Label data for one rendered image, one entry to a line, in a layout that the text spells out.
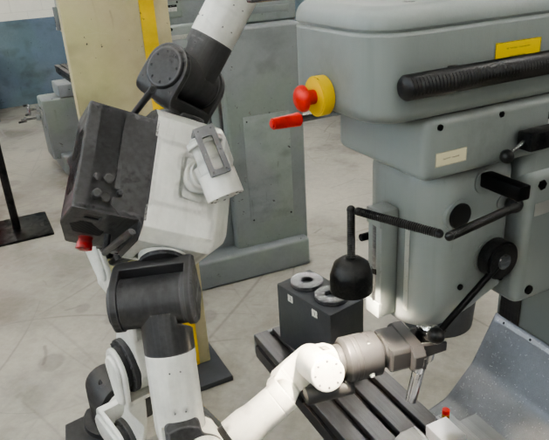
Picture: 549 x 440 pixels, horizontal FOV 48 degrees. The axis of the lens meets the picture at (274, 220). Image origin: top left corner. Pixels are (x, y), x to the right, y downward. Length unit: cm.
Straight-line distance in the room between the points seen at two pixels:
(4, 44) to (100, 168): 879
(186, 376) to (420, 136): 56
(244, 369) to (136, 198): 222
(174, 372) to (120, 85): 170
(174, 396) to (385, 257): 44
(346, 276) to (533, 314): 69
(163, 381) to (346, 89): 58
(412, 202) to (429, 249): 8
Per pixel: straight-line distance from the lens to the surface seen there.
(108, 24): 258
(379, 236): 107
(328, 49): 92
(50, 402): 330
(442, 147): 95
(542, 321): 158
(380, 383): 166
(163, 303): 106
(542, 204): 115
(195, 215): 112
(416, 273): 108
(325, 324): 159
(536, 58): 98
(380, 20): 85
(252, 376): 318
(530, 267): 120
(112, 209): 107
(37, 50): 990
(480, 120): 98
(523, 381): 162
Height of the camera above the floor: 197
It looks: 24 degrees down
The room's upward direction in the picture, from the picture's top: 3 degrees counter-clockwise
